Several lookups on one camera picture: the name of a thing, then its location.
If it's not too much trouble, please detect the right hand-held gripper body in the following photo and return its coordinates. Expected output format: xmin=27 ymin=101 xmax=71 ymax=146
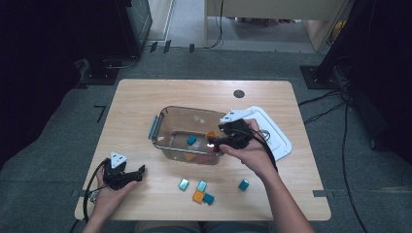
xmin=219 ymin=109 xmax=255 ymax=150

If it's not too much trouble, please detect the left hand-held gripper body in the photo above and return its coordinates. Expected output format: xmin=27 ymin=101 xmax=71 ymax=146
xmin=103 ymin=150 xmax=131 ymax=191

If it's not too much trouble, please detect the white box lid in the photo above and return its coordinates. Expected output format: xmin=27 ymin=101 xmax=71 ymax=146
xmin=239 ymin=105 xmax=293 ymax=162

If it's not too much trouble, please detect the clear grey storage box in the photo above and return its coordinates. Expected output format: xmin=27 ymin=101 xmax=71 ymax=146
xmin=148 ymin=105 xmax=228 ymax=166

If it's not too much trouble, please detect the person's right hand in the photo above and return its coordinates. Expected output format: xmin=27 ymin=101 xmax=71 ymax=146
xmin=219 ymin=117 xmax=279 ymax=182

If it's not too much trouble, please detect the person's left hand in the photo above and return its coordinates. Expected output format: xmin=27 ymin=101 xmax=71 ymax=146
xmin=89 ymin=167 xmax=143 ymax=223

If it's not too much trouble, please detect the black stand base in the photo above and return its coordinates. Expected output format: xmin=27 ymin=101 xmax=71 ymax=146
xmin=79 ymin=57 xmax=121 ymax=87
xmin=299 ymin=64 xmax=342 ymax=91

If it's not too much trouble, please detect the black curtain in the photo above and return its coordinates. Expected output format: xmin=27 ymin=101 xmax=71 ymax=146
xmin=0 ymin=0 xmax=131 ymax=171
xmin=319 ymin=0 xmax=412 ymax=164

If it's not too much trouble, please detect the dark cabinet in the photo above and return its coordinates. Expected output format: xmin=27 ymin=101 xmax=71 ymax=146
xmin=124 ymin=0 xmax=154 ymax=58

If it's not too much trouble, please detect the yellow object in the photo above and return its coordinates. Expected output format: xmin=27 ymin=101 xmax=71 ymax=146
xmin=329 ymin=19 xmax=347 ymax=45

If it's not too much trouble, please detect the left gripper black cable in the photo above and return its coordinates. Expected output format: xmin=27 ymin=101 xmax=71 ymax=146
xmin=83 ymin=159 xmax=109 ymax=226

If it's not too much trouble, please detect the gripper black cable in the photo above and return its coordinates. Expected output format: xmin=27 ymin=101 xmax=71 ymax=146
xmin=83 ymin=159 xmax=109 ymax=226
xmin=237 ymin=128 xmax=279 ymax=173

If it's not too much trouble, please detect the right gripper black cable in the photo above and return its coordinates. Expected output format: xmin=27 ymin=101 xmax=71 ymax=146
xmin=237 ymin=128 xmax=279 ymax=173

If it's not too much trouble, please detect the long black floor cable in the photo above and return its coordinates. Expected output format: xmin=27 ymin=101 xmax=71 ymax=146
xmin=341 ymin=102 xmax=369 ymax=233

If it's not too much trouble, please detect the hanging black cable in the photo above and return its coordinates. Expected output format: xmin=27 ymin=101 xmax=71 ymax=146
xmin=207 ymin=0 xmax=225 ymax=50

